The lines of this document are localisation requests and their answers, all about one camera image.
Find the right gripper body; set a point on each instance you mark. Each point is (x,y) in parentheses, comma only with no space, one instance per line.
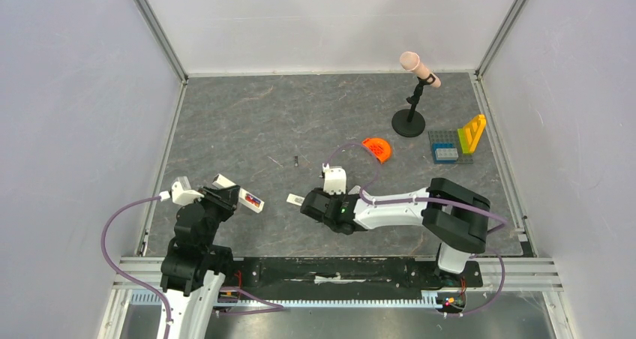
(312,202)

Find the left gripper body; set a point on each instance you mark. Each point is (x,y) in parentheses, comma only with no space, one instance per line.
(220,207)

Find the white remote control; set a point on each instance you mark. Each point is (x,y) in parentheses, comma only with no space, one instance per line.
(220,181)
(354,190)

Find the orange AAA battery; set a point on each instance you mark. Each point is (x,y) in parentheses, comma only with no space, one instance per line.
(252,204)

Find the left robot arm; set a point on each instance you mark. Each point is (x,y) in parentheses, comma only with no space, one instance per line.
(194,268)

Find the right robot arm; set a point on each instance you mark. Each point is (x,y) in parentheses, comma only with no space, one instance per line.
(456,215)

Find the orange plastic basket piece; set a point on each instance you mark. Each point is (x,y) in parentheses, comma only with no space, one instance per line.
(379,147)

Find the black microphone stand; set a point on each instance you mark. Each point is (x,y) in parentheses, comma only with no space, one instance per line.
(409,122)

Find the blue lego brick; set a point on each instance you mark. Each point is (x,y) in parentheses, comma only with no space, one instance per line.
(444,153)

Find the grey lego baseplate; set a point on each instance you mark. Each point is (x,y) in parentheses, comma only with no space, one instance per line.
(449,136)

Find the green lego brick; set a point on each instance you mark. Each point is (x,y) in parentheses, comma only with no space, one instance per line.
(462,142)

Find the yellow lego piece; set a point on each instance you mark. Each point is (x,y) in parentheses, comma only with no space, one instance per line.
(472,132)

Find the pink microphone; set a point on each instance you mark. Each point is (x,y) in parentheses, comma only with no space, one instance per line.
(410,61)

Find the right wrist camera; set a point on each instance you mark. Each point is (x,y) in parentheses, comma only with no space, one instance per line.
(334,179)

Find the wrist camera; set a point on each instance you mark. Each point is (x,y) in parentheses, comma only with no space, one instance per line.
(334,179)
(181,193)

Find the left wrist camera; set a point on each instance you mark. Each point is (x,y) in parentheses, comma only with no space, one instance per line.
(181,193)

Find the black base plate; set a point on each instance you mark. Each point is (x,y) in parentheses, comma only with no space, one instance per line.
(322,278)

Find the white cable duct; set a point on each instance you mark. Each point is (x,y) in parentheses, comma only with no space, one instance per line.
(428,300)

